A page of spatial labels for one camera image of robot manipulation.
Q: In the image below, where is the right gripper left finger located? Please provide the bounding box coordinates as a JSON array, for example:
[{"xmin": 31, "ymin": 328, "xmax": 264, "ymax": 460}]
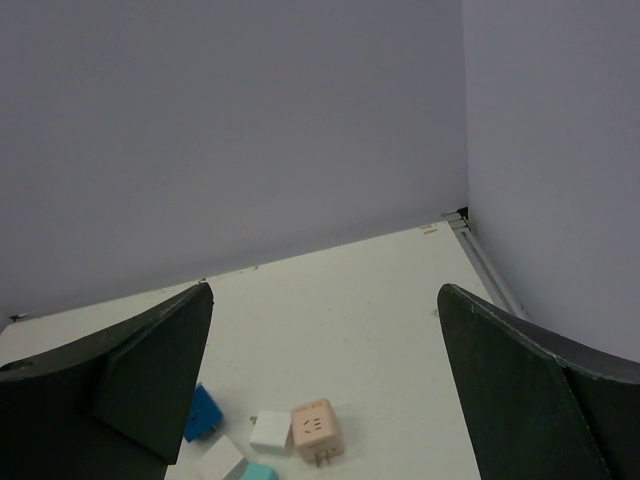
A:
[{"xmin": 1, "ymin": 283, "xmax": 214, "ymax": 479}]

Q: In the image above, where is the white charger plug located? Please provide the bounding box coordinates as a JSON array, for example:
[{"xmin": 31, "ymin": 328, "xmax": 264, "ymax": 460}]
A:
[
  {"xmin": 249, "ymin": 410, "xmax": 292, "ymax": 456},
  {"xmin": 197, "ymin": 435, "xmax": 248, "ymax": 480}
]

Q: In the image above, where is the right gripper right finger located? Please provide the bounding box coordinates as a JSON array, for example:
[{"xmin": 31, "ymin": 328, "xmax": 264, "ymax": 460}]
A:
[{"xmin": 437, "ymin": 284, "xmax": 639, "ymax": 479}]

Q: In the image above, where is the pink cube socket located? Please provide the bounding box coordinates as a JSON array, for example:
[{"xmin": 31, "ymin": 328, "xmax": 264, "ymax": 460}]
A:
[{"xmin": 291, "ymin": 398, "xmax": 345, "ymax": 466}]

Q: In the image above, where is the dark blue cube socket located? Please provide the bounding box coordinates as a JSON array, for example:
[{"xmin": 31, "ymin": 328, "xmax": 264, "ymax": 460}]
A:
[{"xmin": 184, "ymin": 383, "xmax": 224, "ymax": 443}]

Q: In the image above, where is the aluminium right side rail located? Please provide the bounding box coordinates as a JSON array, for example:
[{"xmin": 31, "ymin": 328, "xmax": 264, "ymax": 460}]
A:
[{"xmin": 442, "ymin": 208, "xmax": 530, "ymax": 321}]

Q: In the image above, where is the teal dual usb charger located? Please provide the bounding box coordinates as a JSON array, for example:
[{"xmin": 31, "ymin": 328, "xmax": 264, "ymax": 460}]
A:
[{"xmin": 239, "ymin": 462, "xmax": 279, "ymax": 480}]

